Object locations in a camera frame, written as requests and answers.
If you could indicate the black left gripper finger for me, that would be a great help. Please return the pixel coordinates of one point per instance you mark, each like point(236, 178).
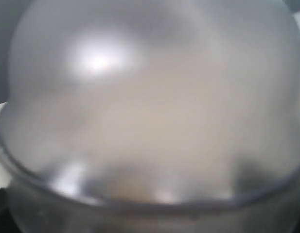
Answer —
point(7, 225)

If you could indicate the clear plastic spice shaker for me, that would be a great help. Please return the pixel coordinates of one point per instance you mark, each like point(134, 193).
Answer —
point(153, 116)

